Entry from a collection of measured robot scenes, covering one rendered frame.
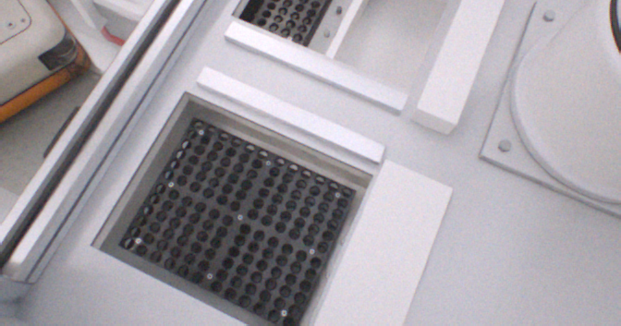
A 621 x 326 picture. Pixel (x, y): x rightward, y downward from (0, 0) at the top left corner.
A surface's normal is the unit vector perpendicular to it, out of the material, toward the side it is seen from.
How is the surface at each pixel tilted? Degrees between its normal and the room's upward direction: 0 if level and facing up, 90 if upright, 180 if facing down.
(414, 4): 0
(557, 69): 90
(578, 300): 0
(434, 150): 0
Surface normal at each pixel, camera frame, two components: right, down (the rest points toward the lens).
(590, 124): -0.81, 0.55
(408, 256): 0.03, -0.35
